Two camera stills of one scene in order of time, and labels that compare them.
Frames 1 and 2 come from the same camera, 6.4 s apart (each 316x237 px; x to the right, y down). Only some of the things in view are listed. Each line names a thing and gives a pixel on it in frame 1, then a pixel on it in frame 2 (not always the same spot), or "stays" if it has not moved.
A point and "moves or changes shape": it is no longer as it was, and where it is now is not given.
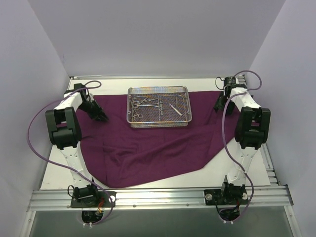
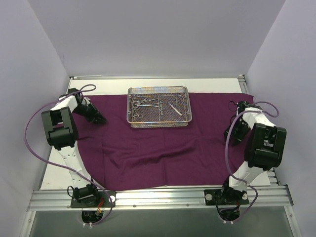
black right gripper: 220,103 -> 238,131
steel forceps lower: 140,115 stays
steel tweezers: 175,109 stays
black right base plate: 226,197 stays
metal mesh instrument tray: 158,106 stays
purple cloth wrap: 114,154 moves or changes shape
